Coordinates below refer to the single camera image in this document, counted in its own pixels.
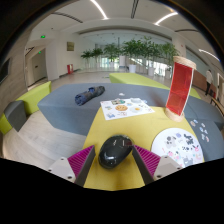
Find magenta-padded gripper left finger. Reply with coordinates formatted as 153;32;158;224
46;144;97;188

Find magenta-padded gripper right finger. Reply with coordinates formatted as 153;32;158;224
130;144;184;186

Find black computer mouse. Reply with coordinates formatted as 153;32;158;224
97;134;134;170

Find round white cartoon mouse pad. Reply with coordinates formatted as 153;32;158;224
150;127;205;169

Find grey upholstered bench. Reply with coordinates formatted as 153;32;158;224
184;95;224;131
37;82;172;137
185;118;224;163

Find white sticker sheet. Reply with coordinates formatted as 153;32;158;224
100;97;156;121

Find scattered small stickers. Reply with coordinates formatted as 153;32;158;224
189;119;211;144

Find lime green bench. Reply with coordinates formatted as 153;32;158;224
108;72;172;91
189;87;202;100
0;80;53;136

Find dark grey stool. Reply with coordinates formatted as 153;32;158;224
3;99;28;133

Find red panel tower wooden ends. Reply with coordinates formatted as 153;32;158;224
164;55;198;123

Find person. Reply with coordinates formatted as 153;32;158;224
204;68;214;97

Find dark door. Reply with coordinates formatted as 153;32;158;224
30;49;48;84

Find potted green plants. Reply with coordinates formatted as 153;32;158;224
80;35;181;79

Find long ceiling lights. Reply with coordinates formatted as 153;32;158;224
89;0;221;63

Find wooden frame bench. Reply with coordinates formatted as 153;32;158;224
209;96;224;118

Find dark wall screen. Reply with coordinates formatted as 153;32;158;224
0;58;11;84

